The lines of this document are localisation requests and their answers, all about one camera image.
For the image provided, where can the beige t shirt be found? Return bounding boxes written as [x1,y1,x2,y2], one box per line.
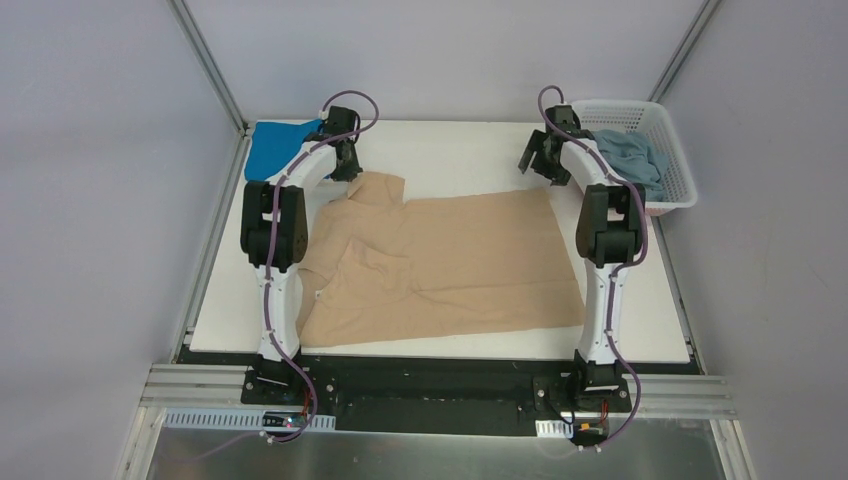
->
[297,172,585,347]

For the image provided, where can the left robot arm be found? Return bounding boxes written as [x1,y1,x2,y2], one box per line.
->
[240,106,361,405]

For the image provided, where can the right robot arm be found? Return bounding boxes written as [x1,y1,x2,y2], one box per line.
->
[518,104,647,410]

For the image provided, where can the folded blue t shirt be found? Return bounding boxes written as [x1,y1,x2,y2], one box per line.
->
[244,119,322,181]

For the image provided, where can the grey blue t shirt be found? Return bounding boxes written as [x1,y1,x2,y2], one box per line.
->
[593,129,670,202]

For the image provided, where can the white plastic basket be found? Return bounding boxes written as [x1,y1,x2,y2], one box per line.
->
[573,99,698,216]

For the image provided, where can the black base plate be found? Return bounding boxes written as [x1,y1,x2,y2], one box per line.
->
[175,354,702,439]

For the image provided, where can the right white cable duct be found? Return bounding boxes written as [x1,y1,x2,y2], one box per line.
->
[535,420,574,439]

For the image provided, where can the white cable duct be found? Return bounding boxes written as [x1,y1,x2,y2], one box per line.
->
[535,420,574,439]
[163,408,307,433]

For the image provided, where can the aluminium frame rail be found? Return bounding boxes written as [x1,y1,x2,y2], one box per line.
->
[140,364,247,408]

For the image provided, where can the left white cable duct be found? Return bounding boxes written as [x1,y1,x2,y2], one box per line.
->
[163,408,307,433]

